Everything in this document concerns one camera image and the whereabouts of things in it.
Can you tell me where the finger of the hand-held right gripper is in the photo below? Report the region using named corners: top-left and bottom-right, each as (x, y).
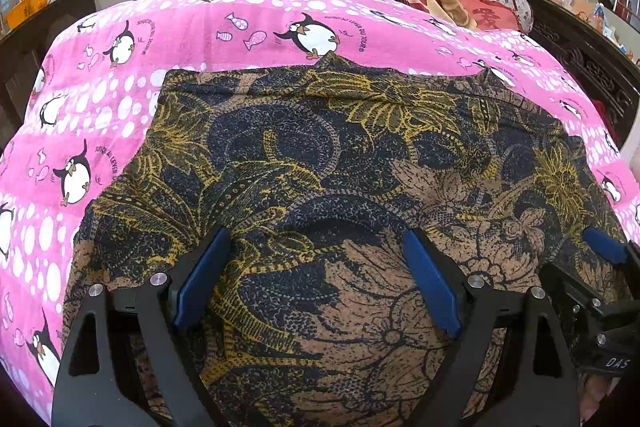
top-left (540, 262), bottom-right (603, 314)
top-left (582, 227), bottom-right (640, 269)

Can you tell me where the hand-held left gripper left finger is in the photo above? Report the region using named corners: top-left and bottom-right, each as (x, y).
top-left (50, 227), bottom-right (232, 427)

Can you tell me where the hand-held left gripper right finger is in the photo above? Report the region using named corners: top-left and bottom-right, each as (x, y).
top-left (402, 229), bottom-right (581, 427)

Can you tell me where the brown floral shirt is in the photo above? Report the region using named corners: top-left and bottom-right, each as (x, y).
top-left (62, 54), bottom-right (633, 427)

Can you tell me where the person's right hand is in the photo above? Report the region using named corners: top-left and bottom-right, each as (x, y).
top-left (577, 369), bottom-right (631, 425)

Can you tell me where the red cloth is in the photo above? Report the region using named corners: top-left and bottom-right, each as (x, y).
top-left (597, 107), bottom-right (622, 148)

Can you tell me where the dark carved wooden headboard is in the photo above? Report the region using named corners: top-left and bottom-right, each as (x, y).
top-left (515, 0), bottom-right (640, 148)

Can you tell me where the pink penguin blanket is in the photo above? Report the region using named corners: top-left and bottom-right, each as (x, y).
top-left (0, 0), bottom-right (640, 427)

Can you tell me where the red embroidered pillow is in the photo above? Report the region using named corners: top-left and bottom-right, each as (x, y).
top-left (447, 0), bottom-right (522, 32)

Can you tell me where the dark wooden cabinet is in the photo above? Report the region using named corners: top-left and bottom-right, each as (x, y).
top-left (0, 0), bottom-right (97, 148)

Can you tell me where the orange box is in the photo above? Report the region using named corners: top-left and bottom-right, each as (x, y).
top-left (6, 0), bottom-right (51, 30)

